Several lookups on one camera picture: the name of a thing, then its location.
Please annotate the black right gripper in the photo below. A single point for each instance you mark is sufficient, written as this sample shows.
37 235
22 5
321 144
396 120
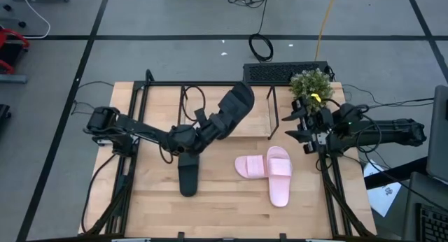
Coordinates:
320 130

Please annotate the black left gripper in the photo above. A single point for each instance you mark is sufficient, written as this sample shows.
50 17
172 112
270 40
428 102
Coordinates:
210 127

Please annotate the black slide sandal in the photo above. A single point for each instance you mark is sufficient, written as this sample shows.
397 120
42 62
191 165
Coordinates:
238 98
189 179

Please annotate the pink slide sandal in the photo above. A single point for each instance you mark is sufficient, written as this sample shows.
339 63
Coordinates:
250 166
279 186

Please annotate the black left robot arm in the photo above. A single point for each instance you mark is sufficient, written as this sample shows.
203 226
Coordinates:
140 128

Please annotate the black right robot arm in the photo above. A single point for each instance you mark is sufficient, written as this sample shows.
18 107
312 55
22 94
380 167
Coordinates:
385 130

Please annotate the small green potted plant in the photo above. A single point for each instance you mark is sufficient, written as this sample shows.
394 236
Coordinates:
309 84

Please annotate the white paper sheet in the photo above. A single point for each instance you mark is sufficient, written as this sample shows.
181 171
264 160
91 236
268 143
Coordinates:
385 196

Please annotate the black table clamp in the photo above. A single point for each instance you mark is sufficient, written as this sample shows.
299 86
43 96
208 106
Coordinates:
283 236
181 235

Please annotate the grey side desk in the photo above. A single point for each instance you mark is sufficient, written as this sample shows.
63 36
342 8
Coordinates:
420 193

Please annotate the grey monitor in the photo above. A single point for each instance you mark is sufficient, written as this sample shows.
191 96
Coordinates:
439 137

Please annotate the black computer keyboard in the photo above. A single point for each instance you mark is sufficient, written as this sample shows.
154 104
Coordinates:
432 224

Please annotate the red and black cart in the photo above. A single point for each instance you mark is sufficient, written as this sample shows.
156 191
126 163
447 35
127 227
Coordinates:
14 34

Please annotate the wooden shelf with black frame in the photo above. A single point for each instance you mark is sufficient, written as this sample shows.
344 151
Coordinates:
252 124

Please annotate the black aluminium rig frame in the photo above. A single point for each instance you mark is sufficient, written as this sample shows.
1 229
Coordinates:
164 83

